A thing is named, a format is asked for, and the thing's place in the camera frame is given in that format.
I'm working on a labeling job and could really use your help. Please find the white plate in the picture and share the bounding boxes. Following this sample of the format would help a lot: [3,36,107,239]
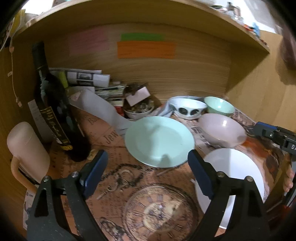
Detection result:
[195,148,265,230]

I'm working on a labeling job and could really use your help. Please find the pale pink bowl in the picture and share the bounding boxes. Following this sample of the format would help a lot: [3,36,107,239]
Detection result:
[198,113,247,148]

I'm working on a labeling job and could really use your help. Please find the small mint green bowl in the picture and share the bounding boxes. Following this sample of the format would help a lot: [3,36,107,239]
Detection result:
[204,96,235,116]

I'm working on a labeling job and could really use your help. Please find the white bowl black ovals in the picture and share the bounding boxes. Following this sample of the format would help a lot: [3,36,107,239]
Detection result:
[170,98,208,120]

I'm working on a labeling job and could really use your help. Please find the mint green plate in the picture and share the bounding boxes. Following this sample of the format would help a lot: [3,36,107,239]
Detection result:
[125,116,195,168]

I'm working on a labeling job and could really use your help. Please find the right hand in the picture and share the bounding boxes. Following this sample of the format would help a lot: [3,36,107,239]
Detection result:
[283,165,295,192]

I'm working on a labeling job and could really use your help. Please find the stitch sticker card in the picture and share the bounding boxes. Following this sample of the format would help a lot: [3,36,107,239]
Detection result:
[23,190,35,230]

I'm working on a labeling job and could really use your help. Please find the pink curtain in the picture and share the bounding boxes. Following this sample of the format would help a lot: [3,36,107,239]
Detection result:
[277,23,295,70]

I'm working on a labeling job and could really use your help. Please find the dark wine bottle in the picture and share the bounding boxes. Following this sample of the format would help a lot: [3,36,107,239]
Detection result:
[32,41,91,162]

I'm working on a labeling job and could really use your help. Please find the grey folded paper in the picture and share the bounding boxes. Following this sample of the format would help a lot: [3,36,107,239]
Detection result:
[69,90,133,137]

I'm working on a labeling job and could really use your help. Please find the wooden shelf unit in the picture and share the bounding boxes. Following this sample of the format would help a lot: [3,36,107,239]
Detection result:
[0,0,296,232]

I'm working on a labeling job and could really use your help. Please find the small bowl of trinkets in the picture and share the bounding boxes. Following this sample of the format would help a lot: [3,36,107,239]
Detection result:
[124,103,154,120]

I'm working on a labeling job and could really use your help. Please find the stack of newspapers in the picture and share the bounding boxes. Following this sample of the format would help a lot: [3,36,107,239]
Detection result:
[49,68,126,107]

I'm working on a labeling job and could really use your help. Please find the white small box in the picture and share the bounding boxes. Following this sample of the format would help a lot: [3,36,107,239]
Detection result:
[126,87,151,106]

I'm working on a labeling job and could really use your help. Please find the orange sticky note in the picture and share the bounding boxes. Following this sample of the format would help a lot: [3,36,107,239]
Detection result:
[117,41,177,59]

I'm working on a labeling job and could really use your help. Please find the green sticky note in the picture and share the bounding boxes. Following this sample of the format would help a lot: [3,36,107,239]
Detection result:
[121,33,164,41]

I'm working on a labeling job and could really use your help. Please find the pink sticky note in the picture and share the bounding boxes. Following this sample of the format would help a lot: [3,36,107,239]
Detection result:
[68,27,109,56]

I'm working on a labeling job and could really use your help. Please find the pink mug with handle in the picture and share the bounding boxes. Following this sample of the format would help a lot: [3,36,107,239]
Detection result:
[7,121,50,194]

